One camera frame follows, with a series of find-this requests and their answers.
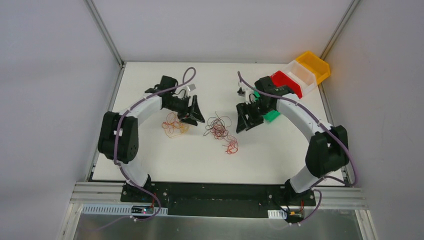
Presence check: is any white cable duct right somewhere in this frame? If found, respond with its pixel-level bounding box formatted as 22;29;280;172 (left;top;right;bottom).
267;209;287;220

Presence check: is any aluminium frame rail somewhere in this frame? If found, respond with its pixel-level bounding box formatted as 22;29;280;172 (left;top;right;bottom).
70;181;369;210

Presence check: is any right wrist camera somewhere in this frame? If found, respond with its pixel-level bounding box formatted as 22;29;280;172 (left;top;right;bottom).
237;87;246;98

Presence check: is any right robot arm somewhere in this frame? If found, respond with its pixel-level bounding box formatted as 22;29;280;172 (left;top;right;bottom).
236;76;351;205

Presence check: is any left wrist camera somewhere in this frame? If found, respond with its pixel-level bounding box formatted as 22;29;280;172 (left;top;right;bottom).
185;83;196;95

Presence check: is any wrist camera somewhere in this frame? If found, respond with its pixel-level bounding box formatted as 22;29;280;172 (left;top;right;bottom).
237;87;246;98
185;83;196;95

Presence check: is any pink wire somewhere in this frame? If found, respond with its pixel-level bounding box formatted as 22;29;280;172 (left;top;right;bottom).
211;120;239;156

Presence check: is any green plastic bin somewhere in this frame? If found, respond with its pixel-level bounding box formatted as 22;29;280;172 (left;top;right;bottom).
253;91;281;123

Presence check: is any clear plastic bin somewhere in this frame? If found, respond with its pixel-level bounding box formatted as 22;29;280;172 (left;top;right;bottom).
282;60;318;99

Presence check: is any brown wire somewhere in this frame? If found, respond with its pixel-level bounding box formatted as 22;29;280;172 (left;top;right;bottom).
202;111;234;142

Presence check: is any red plastic bin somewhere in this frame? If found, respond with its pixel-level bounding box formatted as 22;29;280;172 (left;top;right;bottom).
270;70;303;99

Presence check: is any white cable duct left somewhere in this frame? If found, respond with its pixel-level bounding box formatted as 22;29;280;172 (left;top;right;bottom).
81;203;168;217

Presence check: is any yellow plastic bin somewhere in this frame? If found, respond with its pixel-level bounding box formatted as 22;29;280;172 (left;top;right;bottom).
295;51;331;85

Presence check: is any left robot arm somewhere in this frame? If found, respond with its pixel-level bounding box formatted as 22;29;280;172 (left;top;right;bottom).
97;75;205;203

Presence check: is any white cable duct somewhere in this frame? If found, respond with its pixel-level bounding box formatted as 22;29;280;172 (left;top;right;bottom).
267;209;287;220
81;203;168;217

